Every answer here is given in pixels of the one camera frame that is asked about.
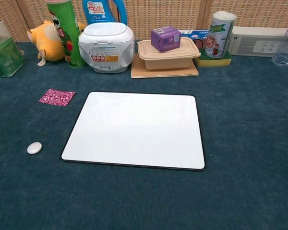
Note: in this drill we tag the pink patterned packet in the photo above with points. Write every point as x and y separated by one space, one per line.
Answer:
56 97

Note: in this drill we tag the small white cap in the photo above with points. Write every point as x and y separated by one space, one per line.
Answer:
34 147

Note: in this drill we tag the white rectangular mat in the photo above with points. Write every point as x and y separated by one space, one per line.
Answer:
134 129

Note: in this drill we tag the thin wooden board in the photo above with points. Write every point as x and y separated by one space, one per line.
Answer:
139 72

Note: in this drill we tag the beige lidded lunch box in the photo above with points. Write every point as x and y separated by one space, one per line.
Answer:
168 60

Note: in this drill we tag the white wet wipes tub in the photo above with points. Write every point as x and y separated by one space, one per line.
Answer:
105 48

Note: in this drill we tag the small purple carton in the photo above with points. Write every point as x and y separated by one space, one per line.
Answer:
165 38

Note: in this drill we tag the teal carpet table cover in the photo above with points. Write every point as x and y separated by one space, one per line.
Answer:
144 198

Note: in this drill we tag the yellow green sponge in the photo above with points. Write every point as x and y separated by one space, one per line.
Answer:
213 61

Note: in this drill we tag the blue white toothpaste box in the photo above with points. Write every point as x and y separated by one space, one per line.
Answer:
194 33

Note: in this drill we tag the bamboo folding screen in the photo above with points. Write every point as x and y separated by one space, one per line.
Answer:
158 12

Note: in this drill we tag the white snack canister red print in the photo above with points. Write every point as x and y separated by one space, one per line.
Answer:
219 36

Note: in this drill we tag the green Pringles can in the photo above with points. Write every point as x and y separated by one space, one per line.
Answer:
67 36

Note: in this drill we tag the blue detergent pump bottle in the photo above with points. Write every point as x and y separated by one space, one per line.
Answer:
98 12

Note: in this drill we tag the yellow plush toy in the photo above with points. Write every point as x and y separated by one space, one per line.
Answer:
48 43

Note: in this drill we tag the white power strip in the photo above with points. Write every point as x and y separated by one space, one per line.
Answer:
254 40

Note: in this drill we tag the green tea tin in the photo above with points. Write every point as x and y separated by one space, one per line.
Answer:
4 57

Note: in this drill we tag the clear plastic water bottle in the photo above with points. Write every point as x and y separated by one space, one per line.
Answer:
285 48

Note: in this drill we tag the cardboard tube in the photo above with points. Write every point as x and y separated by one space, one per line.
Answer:
0 28

